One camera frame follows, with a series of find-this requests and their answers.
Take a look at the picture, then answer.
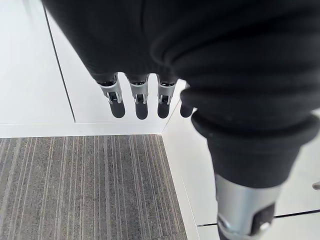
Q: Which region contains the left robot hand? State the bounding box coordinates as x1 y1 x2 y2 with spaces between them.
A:
40 0 320 240

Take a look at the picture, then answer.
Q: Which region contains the white cabinet side panel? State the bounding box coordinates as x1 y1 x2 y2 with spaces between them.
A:
0 0 75 125

